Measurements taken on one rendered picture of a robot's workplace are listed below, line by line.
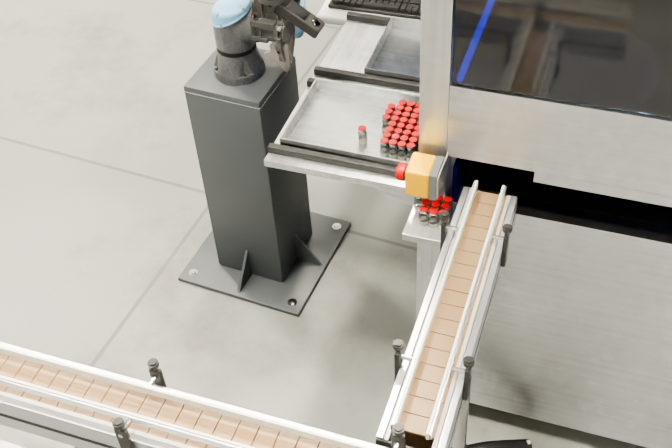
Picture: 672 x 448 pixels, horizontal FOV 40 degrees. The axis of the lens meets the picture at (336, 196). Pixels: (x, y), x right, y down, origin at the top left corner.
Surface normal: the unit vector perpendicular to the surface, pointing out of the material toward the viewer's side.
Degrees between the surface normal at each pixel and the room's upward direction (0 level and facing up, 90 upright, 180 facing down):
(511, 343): 90
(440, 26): 90
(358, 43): 0
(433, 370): 0
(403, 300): 0
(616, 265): 90
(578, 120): 90
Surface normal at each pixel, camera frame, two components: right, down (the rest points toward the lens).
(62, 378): -0.05, -0.73
